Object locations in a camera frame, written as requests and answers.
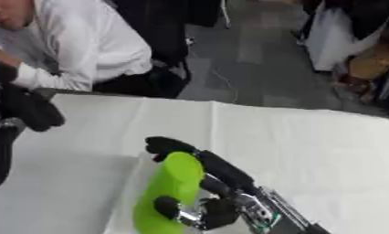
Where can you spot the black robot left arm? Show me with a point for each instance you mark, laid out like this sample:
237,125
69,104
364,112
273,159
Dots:
0,155

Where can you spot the white bag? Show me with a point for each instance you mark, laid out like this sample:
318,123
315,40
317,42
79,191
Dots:
336,39

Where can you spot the person's hand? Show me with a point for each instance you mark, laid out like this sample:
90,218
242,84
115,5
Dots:
1,56

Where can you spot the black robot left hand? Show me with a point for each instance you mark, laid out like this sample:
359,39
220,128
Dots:
32,111

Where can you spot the black chair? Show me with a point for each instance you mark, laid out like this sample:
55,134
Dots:
160,27

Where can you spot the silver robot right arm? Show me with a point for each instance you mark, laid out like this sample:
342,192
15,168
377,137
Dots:
288,214

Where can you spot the person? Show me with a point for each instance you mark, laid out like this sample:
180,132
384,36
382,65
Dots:
86,39

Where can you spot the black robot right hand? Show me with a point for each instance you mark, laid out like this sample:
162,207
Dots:
224,172

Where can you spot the green oblong toy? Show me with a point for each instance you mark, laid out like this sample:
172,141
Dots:
171,189

